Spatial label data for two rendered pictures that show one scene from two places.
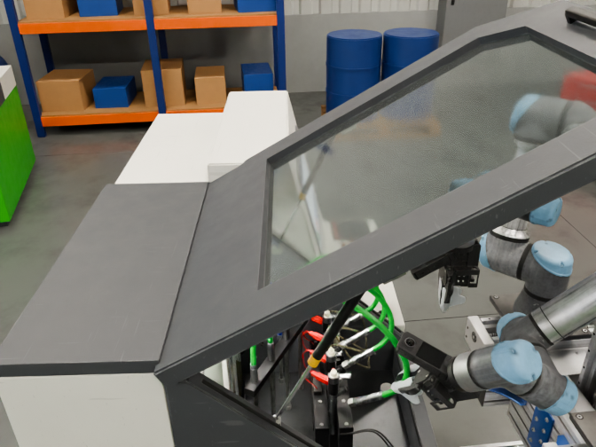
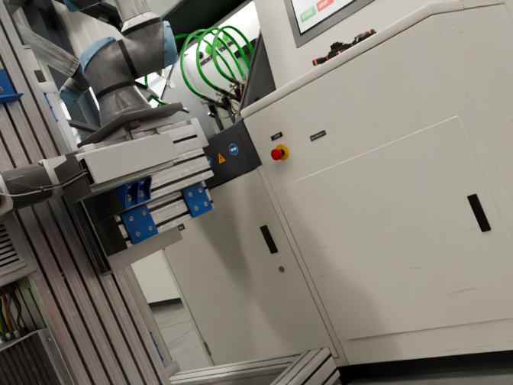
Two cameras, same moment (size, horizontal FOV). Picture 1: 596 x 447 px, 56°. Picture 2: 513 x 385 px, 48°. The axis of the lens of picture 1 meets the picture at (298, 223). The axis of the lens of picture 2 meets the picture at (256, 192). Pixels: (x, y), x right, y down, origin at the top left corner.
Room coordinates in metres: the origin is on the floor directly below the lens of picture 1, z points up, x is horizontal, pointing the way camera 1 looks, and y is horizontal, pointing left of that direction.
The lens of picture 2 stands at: (2.66, -1.73, 0.76)
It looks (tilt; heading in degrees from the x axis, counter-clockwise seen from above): 1 degrees down; 134
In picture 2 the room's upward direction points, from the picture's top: 24 degrees counter-clockwise
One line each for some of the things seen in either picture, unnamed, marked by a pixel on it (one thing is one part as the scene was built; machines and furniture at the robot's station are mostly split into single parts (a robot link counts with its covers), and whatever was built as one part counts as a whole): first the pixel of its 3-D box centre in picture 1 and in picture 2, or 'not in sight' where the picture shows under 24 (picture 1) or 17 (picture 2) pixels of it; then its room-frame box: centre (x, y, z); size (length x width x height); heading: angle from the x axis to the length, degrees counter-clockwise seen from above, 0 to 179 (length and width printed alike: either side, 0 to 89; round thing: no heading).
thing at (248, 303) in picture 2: not in sight; (234, 279); (1.05, -0.34, 0.44); 0.65 x 0.02 x 0.68; 1
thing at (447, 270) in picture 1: (458, 262); not in sight; (1.17, -0.40, 1.37); 0.09 x 0.08 x 0.12; 91
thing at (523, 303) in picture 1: (541, 300); (122, 106); (1.38, -0.74, 1.09); 0.15 x 0.15 x 0.10
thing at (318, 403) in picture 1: (329, 398); not in sight; (1.17, -0.08, 0.91); 0.34 x 0.10 x 0.15; 1
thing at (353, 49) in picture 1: (380, 81); not in sight; (6.09, -0.92, 0.51); 1.20 x 0.85 x 1.02; 94
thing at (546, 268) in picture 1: (546, 267); (108, 66); (1.38, -0.74, 1.20); 0.13 x 0.12 x 0.14; 49
